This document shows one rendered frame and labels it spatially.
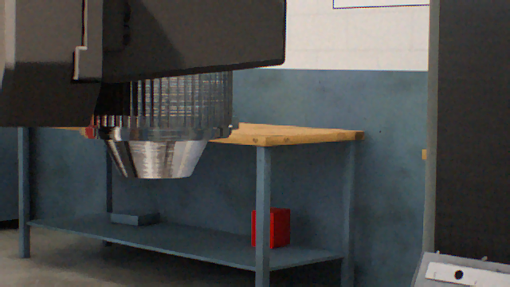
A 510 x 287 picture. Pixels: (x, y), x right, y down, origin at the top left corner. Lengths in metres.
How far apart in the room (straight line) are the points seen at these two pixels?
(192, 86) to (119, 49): 0.03
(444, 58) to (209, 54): 0.41
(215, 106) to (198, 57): 0.02
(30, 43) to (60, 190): 7.47
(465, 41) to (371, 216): 4.97
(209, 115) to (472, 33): 0.40
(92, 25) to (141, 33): 0.04
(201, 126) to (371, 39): 5.31
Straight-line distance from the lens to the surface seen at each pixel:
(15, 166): 7.81
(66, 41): 0.26
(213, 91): 0.31
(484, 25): 0.68
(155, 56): 0.29
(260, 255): 5.11
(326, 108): 5.80
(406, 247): 5.52
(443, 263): 0.70
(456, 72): 0.69
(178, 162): 0.31
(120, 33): 0.28
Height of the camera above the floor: 1.22
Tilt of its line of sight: 5 degrees down
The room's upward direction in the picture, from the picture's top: 1 degrees clockwise
